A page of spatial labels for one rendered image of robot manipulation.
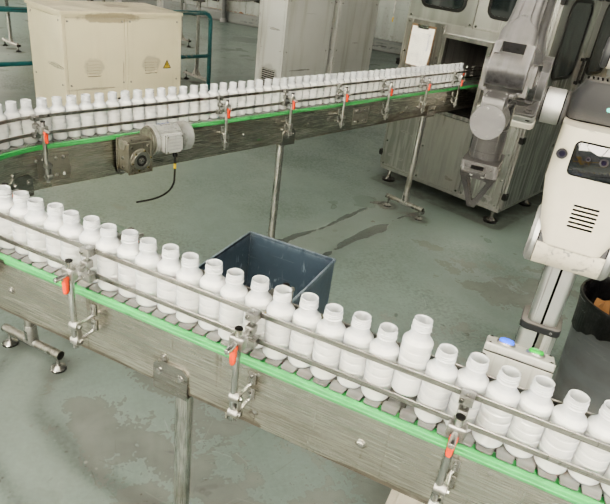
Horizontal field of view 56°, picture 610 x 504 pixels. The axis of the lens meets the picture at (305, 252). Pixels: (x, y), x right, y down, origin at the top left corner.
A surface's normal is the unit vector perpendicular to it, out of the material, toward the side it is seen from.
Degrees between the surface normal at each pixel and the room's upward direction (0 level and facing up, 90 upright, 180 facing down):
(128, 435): 0
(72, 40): 90
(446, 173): 90
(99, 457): 0
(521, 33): 51
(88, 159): 90
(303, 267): 90
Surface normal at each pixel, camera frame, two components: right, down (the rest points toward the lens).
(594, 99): -0.44, 0.37
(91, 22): 0.72, 0.40
